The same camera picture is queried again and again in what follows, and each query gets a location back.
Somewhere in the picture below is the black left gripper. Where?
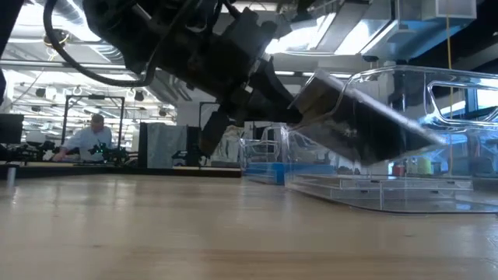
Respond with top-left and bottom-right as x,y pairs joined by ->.
155,7 -> 305,157

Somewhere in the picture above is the clear plastic bin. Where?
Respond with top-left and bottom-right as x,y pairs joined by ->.
283,65 -> 498,214
237,123 -> 339,186

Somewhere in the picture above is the white draped cloth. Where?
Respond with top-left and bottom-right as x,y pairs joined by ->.
219,126 -> 250,164

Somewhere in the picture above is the grey partition panel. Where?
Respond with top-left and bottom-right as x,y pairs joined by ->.
138,122 -> 202,169

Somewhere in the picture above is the ceiling light strip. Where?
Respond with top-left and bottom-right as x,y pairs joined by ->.
274,69 -> 353,79

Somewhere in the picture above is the person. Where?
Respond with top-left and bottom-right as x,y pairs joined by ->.
51,113 -> 114,163

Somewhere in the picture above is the silver ceiling pipe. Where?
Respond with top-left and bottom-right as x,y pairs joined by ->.
0,59 -> 129,72

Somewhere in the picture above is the black monitor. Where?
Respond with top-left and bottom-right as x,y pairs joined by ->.
0,113 -> 25,145

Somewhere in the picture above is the black metal table frame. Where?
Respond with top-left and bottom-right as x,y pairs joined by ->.
0,161 -> 243,180

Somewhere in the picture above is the black frame stand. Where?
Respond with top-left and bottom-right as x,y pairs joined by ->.
61,94 -> 126,159

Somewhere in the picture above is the grey ceiling duct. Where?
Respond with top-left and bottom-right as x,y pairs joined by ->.
330,0 -> 478,63

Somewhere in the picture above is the yellow extension cord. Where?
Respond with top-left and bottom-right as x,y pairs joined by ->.
445,15 -> 455,178

